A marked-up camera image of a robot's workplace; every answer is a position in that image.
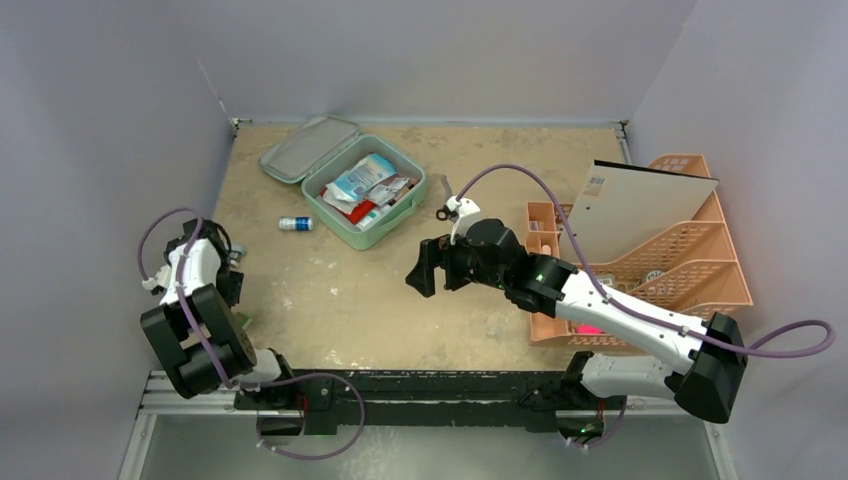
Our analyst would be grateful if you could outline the white plastic bottle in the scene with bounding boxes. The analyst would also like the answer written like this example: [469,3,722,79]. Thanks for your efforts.
[356,205,390,231]

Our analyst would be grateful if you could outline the blue white tube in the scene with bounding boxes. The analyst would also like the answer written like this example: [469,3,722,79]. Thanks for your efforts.
[278,216,314,232]

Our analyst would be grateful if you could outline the red first aid pouch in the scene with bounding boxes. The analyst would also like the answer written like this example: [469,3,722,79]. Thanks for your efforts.
[321,190,377,224]

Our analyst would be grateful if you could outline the clear bag alcohol wipes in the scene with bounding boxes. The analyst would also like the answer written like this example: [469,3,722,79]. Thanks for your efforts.
[366,175,416,206]

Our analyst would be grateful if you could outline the mint green storage case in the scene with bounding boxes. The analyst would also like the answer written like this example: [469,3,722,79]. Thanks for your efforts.
[258,116,427,250]

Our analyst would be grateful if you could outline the blue white plastic bag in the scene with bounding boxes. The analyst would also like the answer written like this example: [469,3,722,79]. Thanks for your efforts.
[326,153,397,203]

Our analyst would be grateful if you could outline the black handled scissors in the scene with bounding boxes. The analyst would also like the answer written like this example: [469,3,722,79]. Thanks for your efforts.
[436,175,460,222]

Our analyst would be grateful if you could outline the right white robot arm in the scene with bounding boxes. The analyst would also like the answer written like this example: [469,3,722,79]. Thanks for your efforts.
[405,219,748,424]

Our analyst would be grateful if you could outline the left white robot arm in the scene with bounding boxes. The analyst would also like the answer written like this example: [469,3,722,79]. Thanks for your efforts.
[140,219,298,409]

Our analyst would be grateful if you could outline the pink marker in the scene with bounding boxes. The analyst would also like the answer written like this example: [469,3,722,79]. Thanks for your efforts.
[574,325,603,335]

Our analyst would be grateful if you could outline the white cardboard folder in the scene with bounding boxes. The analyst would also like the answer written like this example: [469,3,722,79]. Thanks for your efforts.
[568,160,719,264]

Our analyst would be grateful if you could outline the peach plastic organizer basket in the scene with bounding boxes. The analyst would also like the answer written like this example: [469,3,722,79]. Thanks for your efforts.
[524,154,752,319]

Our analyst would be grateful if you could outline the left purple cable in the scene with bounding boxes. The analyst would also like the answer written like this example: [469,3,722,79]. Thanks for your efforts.
[137,207,367,462]

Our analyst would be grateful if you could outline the purple cable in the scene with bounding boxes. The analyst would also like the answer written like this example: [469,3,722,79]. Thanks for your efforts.
[137,207,367,462]
[455,164,836,452]

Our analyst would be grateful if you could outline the black metal base frame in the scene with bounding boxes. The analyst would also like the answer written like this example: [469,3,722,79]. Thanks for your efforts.
[234,353,626,443]

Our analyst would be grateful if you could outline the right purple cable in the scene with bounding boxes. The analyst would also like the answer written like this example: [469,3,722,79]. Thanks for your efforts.
[455,164,836,452]

